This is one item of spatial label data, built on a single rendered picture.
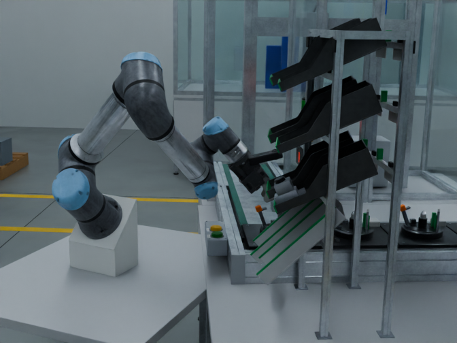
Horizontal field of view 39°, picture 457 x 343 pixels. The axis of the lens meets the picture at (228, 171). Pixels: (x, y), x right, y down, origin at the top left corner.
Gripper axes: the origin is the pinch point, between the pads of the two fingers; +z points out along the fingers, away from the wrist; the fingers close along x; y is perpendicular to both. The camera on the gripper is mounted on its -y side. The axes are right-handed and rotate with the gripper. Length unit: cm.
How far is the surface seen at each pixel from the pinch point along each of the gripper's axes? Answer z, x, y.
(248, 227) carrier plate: 3.3, -7.6, 16.7
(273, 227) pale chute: -0.8, 21.1, 7.3
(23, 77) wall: -157, -836, 229
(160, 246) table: -9, -21, 48
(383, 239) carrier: 32.3, 7.0, -16.8
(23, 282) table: -37, 12, 80
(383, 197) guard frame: 59, -82, -33
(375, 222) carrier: 31.9, -7.3, -18.8
